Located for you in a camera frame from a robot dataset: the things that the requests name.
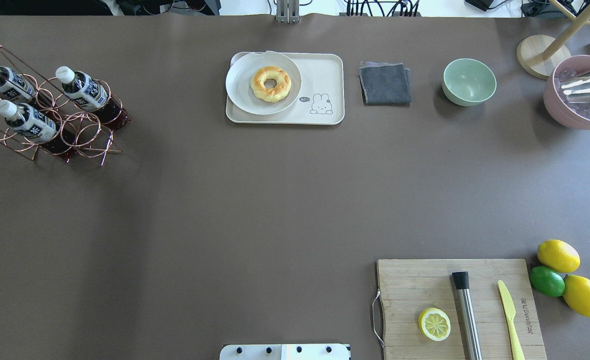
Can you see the tea bottle of rack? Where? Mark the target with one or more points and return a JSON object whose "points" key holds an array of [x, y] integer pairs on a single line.
{"points": [[91, 96]]}

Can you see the beige rabbit serving tray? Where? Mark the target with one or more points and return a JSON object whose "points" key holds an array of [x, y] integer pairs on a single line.
{"points": [[320, 101]]}

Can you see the tea bottle front right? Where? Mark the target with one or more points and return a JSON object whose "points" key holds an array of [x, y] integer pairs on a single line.
{"points": [[38, 128]]}

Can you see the tea bottle front left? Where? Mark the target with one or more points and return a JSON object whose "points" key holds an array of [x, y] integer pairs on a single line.
{"points": [[16, 88]]}

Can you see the white round plate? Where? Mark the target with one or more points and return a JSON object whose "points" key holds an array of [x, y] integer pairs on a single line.
{"points": [[240, 75]]}

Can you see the folded grey cloth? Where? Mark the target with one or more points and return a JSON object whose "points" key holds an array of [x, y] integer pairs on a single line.
{"points": [[385, 84]]}

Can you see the wooden cutting board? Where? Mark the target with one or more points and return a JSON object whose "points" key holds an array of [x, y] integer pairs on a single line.
{"points": [[409, 286]]}

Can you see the steel muddler black tip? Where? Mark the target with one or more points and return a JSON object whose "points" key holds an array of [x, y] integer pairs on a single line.
{"points": [[462, 286]]}

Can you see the mint green bowl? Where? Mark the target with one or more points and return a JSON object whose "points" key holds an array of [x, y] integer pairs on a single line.
{"points": [[468, 82]]}

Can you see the half lemon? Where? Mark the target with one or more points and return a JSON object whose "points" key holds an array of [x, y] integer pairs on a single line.
{"points": [[435, 324]]}

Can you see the yellow plastic knife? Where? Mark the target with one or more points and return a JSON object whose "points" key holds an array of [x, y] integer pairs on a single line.
{"points": [[510, 314]]}

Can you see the green lime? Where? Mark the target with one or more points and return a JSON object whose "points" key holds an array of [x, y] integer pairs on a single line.
{"points": [[547, 281]]}

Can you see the yellow lemon upper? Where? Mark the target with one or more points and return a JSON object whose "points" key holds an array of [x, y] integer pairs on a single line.
{"points": [[558, 255]]}

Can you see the yellow lemon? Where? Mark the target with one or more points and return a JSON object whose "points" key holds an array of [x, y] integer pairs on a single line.
{"points": [[577, 294], [558, 255]]}

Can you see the pink bowl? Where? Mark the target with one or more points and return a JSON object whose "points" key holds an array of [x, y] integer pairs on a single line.
{"points": [[555, 105]]}

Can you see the wooden stand with round base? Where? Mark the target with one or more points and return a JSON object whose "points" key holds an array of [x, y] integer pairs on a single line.
{"points": [[540, 54]]}

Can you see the yellow lemon lower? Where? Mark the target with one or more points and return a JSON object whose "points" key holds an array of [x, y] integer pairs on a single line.
{"points": [[577, 294]]}

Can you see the clear ice cubes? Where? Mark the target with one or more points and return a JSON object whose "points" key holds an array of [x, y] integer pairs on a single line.
{"points": [[584, 108]]}

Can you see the glazed ring donut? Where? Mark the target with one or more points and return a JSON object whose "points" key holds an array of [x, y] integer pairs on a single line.
{"points": [[271, 84]]}

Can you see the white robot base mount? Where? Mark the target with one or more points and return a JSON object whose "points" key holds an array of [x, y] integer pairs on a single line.
{"points": [[288, 351]]}

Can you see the copper wire bottle rack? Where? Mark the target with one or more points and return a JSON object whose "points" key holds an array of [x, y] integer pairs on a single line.
{"points": [[92, 139]]}

